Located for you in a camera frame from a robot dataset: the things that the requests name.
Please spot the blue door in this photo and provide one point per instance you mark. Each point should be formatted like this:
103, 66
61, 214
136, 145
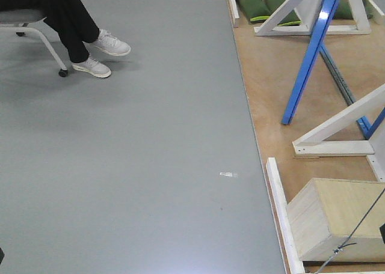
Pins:
315, 48

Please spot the white sneaker lower foot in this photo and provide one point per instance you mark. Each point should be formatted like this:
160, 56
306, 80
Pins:
93, 67

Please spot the white sneaker foot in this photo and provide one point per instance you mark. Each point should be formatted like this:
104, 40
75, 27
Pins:
93, 67
110, 44

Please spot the white sneaker upper foot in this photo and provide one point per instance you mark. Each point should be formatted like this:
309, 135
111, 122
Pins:
110, 44

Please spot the green sandbag left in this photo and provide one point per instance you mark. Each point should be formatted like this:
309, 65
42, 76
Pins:
254, 10

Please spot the light plywood box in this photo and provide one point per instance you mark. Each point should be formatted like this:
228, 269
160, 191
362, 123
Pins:
328, 211

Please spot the seated person black trousers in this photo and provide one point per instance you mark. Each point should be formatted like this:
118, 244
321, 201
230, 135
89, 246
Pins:
69, 18

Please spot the green sandbag right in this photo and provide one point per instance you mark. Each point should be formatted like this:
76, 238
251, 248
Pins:
343, 11

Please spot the grey office chair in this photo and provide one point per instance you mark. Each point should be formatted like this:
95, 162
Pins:
18, 21

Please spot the white near door frame brace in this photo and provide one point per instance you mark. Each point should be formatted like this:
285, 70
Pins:
330, 139

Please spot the white door frame brace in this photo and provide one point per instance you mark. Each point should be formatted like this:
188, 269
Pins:
306, 11
330, 139

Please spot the white far door frame brace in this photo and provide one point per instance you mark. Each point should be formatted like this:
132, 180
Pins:
306, 11

